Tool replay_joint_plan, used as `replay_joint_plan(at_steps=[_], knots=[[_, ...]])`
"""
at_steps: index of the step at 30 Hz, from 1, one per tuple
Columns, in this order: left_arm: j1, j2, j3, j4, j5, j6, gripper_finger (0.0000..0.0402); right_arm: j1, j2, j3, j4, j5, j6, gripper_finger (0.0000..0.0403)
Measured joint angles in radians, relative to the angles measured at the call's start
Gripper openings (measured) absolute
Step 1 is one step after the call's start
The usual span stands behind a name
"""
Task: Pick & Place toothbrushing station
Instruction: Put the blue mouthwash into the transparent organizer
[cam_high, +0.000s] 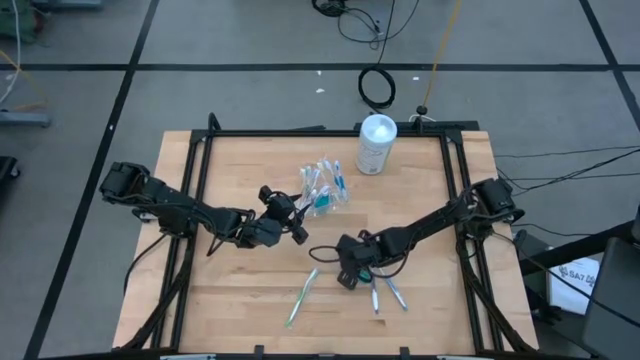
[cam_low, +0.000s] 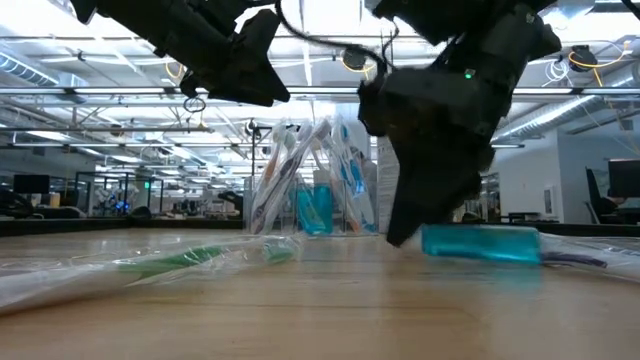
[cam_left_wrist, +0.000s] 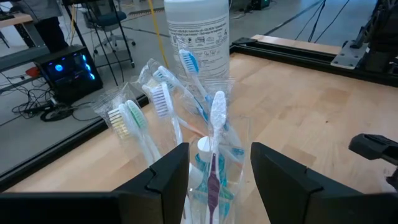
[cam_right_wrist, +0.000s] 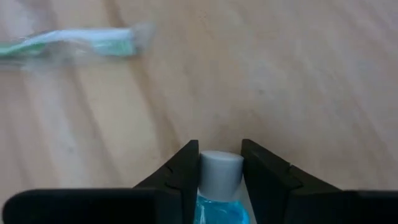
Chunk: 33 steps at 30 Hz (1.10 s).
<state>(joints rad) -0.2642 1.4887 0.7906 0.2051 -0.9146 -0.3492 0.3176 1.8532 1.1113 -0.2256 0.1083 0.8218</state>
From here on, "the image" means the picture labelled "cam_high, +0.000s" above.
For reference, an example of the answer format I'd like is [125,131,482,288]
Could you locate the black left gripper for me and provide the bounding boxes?
[238,184,310,250]

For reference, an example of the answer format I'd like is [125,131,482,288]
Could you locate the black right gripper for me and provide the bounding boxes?
[335,230,390,292]

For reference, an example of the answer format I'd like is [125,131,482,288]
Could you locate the white wipes canister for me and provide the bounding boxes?
[354,113,399,176]

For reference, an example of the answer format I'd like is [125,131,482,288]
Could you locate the black knob with white tie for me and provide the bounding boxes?
[407,104,439,124]

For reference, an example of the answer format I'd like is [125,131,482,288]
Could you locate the black diagonal beam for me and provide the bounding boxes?
[518,219,640,275]

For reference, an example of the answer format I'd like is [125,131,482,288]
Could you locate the white printed paper sheet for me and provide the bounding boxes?
[547,257,601,316]

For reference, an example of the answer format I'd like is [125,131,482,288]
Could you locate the dark grey chair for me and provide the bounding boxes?
[581,237,640,360]

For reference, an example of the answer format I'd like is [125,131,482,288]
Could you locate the grey floor bar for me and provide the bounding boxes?
[0,110,52,129]

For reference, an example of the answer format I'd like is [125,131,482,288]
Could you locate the black floor object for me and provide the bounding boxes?
[0,155,21,194]

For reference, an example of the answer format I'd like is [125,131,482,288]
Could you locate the green bundle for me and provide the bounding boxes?
[0,0,44,44]

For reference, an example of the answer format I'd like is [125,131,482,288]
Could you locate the black metal table frame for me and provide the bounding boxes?
[112,119,540,360]

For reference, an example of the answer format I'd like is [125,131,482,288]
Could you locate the coiled black cable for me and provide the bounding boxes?
[356,67,397,111]

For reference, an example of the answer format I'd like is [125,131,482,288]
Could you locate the yellow cable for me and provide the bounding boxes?
[422,0,464,109]

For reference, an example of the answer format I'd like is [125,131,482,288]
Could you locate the tangled black cable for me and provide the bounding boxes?
[311,0,422,52]

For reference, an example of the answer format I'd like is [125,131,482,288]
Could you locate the thin black floor cable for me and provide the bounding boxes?
[493,144,640,159]

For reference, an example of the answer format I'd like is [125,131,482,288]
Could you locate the thick black floor cable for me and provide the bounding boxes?
[499,147,640,197]

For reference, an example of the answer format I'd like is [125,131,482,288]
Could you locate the white cable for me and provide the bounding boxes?
[0,0,24,106]

